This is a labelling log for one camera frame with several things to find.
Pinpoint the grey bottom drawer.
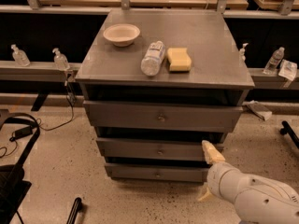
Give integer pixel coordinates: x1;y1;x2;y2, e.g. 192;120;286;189
105;163;208;183

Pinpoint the upright clear water bottle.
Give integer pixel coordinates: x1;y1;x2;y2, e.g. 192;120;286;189
263;47;285;75

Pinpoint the grey packet on floor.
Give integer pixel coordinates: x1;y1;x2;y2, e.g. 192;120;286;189
247;101;272;121

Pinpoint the black stand leg right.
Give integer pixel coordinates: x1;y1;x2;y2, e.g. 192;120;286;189
279;120;299;148

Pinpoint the grey drawer cabinet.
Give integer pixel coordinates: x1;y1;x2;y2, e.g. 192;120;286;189
75;8;256;185

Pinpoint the clear plastic packet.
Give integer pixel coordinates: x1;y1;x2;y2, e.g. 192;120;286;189
278;59;297;81

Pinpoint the small right sanitizer bottle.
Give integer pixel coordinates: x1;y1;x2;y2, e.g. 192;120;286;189
239;43;249;61

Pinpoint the black power adapter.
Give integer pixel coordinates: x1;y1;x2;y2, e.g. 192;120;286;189
14;126;33;139

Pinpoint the beige paper bowl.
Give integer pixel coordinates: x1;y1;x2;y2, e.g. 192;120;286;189
103;23;140;47

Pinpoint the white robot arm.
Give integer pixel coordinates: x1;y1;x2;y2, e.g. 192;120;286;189
199;140;299;224

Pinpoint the black cable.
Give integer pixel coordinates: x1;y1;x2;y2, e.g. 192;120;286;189
0;77;77;159

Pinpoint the grey top drawer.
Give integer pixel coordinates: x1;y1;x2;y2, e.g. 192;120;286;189
83;101;242;133

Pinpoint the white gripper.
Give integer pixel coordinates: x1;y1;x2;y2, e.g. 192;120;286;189
198;140;249;203

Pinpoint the far left sanitizer bottle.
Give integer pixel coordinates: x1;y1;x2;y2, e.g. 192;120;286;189
11;44;30;66

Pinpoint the grey drawer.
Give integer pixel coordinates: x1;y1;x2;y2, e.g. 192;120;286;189
83;101;242;133
105;163;208;183
95;136;225;162

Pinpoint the black bar bottom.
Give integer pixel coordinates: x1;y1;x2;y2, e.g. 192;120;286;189
66;197;82;224

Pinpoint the black chair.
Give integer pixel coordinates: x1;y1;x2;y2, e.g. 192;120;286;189
0;109;40;224

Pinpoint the yellow sponge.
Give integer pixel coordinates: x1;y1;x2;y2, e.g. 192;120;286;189
167;48;192;72

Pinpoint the clear plastic water bottle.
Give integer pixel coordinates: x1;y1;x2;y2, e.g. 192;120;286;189
141;41;165;77

